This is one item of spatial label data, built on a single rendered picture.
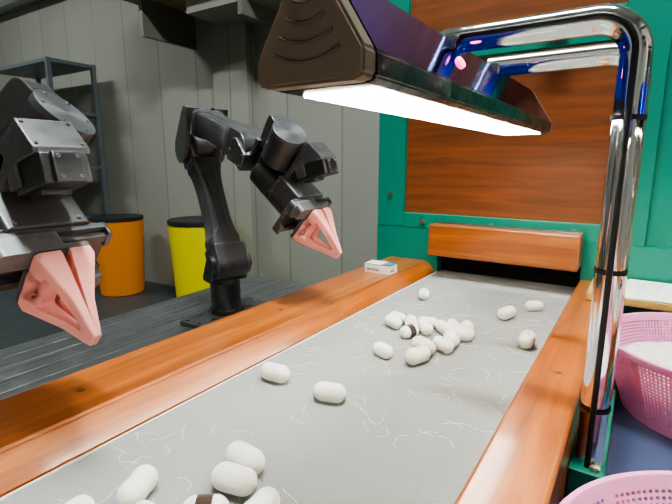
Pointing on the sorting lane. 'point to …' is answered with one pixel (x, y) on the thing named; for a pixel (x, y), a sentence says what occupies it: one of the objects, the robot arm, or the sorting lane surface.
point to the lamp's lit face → (382, 101)
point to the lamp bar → (386, 61)
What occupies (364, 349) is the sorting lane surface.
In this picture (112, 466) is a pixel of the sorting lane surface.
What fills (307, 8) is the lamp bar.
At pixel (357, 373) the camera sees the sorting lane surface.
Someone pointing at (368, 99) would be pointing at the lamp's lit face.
